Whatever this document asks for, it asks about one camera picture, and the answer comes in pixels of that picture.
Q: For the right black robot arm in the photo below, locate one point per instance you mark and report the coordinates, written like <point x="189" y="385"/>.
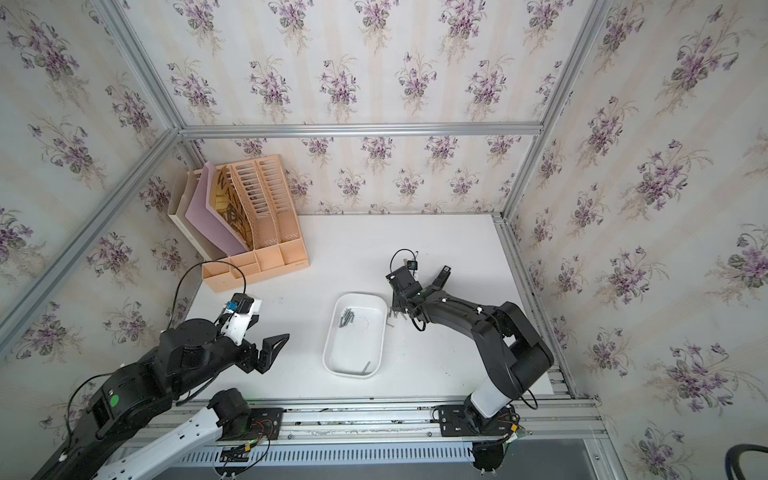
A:
<point x="513" y="353"/>

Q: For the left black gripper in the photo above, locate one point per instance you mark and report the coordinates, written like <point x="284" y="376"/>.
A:
<point x="250" y="363"/>

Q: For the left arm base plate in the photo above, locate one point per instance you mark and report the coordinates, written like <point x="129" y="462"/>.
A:
<point x="260" y="422"/>

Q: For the aluminium mounting rail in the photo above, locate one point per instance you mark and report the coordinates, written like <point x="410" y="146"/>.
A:
<point x="323" y="421"/>

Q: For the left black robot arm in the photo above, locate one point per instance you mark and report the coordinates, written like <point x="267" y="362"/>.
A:
<point x="187" y="356"/>

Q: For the white plastic storage tray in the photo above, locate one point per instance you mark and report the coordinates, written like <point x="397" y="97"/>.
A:
<point x="348" y="349"/>

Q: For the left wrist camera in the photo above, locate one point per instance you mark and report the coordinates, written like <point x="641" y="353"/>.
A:
<point x="237" y="316"/>

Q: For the pile of silver screws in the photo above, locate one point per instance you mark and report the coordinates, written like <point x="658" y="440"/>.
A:
<point x="346" y="317"/>

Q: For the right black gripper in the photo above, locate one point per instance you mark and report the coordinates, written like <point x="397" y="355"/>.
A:
<point x="395" y="298"/>

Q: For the beige folder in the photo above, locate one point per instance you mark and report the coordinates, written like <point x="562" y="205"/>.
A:
<point x="183" y="189"/>

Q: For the pink folder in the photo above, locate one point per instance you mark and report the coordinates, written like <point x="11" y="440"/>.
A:
<point x="207" y="220"/>

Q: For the black stapler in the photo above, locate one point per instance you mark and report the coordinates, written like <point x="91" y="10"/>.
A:
<point x="441" y="279"/>

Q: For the beige desk file organizer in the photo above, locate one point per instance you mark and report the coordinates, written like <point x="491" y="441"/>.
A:
<point x="253" y="199"/>

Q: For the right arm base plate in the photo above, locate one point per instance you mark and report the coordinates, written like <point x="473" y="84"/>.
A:
<point x="456" y="420"/>

